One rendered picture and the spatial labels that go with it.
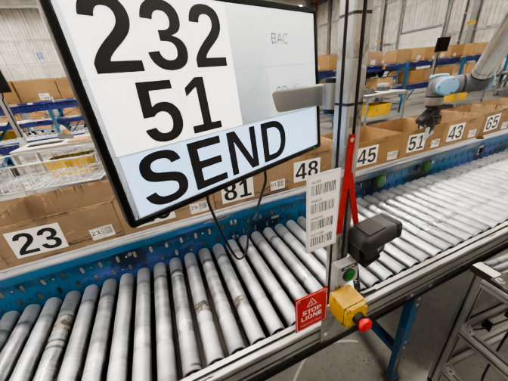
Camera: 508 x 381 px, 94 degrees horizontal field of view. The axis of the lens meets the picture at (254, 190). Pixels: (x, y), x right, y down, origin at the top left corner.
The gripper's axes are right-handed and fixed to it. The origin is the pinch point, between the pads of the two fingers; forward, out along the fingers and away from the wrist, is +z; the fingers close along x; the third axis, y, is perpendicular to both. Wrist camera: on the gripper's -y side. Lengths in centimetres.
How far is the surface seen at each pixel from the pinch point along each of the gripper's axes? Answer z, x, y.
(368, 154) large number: 1.0, -0.5, -45.2
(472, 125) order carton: -1.1, -0.5, 48.7
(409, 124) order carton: -2.8, 24.4, 19.5
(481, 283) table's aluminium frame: 28, -69, -60
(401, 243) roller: 23, -46, -70
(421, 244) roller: 23, -50, -64
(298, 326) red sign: 17, -61, -130
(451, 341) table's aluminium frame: 63, -69, -60
